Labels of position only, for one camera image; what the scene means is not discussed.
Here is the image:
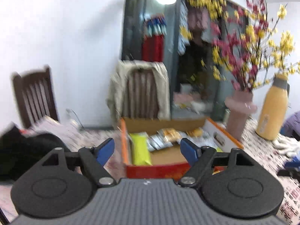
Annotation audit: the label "orange crisps snack packet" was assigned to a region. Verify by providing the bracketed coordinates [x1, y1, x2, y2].
[162, 128, 181, 143]

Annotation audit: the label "green snack packet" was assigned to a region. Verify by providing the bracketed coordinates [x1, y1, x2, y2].
[129, 132, 152, 166]

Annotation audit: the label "white work gloves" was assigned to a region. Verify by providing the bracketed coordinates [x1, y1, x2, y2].
[272, 134, 299, 158]

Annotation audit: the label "calligraphy print tablecloth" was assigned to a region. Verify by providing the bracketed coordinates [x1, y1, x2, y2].
[0, 115, 300, 224]

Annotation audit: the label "person in purple clothes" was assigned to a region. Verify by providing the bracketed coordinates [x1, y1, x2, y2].
[280, 111, 300, 141]

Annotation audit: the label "yellow thermos jug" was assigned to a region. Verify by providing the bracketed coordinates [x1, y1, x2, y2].
[255, 74, 289, 141]

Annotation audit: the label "red cardboard snack box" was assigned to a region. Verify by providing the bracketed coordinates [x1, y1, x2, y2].
[118, 117, 243, 180]

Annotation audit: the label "pink ceramic vase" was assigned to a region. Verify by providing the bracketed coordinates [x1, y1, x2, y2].
[225, 90, 258, 141]

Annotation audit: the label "beige jacket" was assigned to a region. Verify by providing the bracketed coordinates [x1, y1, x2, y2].
[106, 60, 171, 124]

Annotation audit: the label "black cloth bundle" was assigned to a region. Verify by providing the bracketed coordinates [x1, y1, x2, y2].
[0, 123, 70, 181]

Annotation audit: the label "chair with beige jacket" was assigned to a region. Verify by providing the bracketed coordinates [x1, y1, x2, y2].
[123, 69, 159, 119]

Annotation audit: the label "dark wooden chair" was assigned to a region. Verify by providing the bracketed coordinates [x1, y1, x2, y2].
[11, 65, 59, 128]

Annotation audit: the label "red and yellow flower branches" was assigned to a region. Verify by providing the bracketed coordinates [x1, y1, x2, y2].
[186, 0, 299, 92]

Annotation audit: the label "red hanging garment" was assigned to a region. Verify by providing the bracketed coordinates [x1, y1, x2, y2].
[141, 14, 167, 62]

